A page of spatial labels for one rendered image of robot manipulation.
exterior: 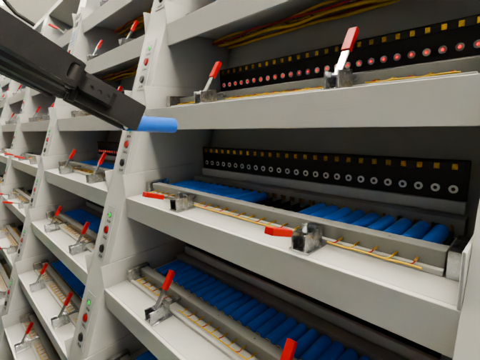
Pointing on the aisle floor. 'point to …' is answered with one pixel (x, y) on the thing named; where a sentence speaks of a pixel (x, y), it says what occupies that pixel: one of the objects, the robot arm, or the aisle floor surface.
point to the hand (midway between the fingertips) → (106, 103)
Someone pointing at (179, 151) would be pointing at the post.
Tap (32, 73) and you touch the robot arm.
